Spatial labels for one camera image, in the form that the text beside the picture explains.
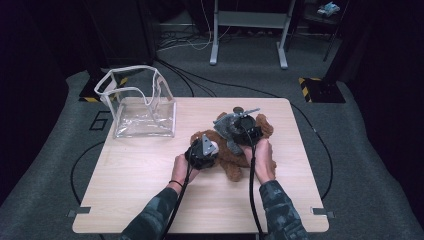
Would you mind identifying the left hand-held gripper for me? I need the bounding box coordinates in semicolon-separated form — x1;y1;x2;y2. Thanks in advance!
184;133;220;170

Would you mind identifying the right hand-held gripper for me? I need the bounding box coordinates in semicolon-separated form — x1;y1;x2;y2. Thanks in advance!
214;107;264;148

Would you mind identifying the grey fluffy cloth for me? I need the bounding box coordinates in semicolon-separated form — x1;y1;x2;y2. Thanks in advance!
213;113;246;156

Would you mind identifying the brown teddy bear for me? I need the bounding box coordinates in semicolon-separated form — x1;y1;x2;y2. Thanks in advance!
189;112;278;183

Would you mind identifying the clear plastic bag white trim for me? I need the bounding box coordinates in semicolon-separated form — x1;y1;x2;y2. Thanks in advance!
93;64;178;139

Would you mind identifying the person's left hand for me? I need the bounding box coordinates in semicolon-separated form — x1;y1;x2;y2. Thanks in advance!
170;153;201;188

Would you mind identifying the person's right hand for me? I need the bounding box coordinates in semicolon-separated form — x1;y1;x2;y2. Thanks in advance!
241;138;277;185

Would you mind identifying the black yellow-striped stand base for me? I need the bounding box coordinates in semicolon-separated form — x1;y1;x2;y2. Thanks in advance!
78;68;129;103
298;77;347;104

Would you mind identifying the grey tape strip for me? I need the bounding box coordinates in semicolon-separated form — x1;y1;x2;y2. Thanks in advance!
311;207;336;219
67;206;92;218

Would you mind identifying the dark side table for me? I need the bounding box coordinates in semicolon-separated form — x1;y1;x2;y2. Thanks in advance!
299;0;346;63

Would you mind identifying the black cabinet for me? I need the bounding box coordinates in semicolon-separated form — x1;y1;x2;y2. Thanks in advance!
83;0;156;68

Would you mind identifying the blue and white packet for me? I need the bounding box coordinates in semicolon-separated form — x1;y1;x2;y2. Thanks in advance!
316;1;341;18

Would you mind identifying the left hand-held gripper cable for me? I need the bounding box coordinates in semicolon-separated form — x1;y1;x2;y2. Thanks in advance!
159;146;198;240

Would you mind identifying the hand-held gripper cable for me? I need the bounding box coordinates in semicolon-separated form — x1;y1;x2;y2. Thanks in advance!
159;146;198;240
244;126;266;240

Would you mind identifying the right hand-held gripper cable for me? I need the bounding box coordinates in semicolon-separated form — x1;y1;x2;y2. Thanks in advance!
244;126;266;240

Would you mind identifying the long black floor cable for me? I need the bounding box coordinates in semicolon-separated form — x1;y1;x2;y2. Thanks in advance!
154;58;334;201

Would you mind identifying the pair of black floor cables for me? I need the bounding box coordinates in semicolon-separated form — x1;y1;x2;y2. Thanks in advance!
154;58;218;98

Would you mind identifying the white floor cable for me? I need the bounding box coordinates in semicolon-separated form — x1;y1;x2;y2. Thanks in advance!
156;0;231;53

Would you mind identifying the white metal desk frame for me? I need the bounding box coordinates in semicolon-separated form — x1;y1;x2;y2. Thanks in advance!
209;0;297;70

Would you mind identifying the tangle of black cables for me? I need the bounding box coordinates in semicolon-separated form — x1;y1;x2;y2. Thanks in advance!
156;29;214;48

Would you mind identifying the curved black floor cable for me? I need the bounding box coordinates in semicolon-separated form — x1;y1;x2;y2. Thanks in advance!
70;140;106;205

